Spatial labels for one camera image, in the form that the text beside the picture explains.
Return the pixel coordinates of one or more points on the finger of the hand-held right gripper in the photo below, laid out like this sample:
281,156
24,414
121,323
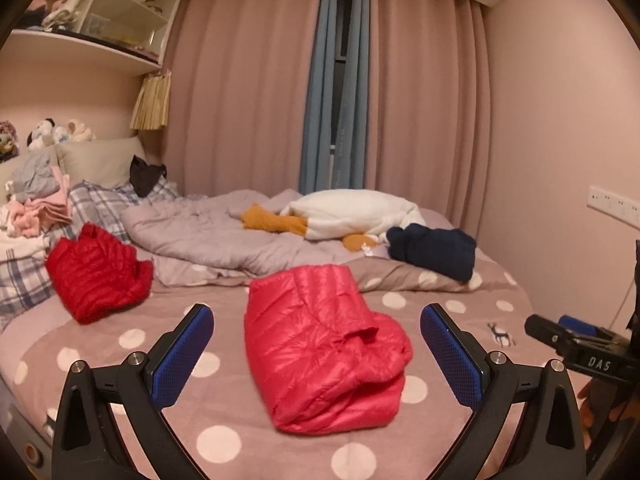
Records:
547,332
577,324

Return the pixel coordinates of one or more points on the dark window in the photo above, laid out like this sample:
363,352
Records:
344,25

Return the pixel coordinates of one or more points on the grey quilt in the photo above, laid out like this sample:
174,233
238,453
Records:
200,235

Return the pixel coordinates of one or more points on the beige pillow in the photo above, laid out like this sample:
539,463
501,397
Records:
95,165

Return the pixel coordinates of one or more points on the multicolour plush toy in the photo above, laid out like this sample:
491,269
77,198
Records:
9,142

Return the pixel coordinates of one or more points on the dark red folded down jacket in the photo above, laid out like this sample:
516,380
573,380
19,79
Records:
95,275

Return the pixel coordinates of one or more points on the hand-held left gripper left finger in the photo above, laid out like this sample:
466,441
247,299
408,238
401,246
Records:
185,355

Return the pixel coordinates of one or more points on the pink curtain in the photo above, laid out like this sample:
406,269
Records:
425,110
240,85

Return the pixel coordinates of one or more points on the white wall socket strip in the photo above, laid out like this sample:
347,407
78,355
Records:
615,203

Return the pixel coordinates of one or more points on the pile of pink clothes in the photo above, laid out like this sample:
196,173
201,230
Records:
45,215

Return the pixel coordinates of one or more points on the white goose plush toy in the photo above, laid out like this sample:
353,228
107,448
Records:
345,212

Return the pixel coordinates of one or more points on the black garment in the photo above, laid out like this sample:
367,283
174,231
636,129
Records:
145,177

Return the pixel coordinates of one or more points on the white and pink plush toy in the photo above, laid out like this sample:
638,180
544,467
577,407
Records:
62,12

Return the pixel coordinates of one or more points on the pink-red hooded down jacket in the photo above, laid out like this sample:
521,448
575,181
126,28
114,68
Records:
310,350

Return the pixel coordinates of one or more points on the clear plastic box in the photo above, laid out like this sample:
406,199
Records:
95,24

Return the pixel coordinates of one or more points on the white wall shelf unit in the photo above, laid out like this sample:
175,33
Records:
75,47

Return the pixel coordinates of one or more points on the blue-grey crumpled garment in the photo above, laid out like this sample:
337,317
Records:
35,177

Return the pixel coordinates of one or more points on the navy folded garment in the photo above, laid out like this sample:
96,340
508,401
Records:
435,252

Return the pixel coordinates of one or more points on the person's right hand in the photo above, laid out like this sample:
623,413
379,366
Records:
586,410

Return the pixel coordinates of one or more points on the plaid pillow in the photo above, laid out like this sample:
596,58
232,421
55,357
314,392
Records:
25,280
95,205

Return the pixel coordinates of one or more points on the blue curtain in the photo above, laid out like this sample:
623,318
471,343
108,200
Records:
320,85
361,85

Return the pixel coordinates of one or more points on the beige pleated cloth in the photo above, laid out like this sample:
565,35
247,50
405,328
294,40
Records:
150,105

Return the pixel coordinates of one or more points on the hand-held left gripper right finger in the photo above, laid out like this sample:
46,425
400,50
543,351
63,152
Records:
450,355

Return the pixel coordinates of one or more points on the black and white plush toy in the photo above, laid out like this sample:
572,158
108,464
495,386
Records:
40,135

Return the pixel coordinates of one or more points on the white folded garment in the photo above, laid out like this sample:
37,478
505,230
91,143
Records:
20,245

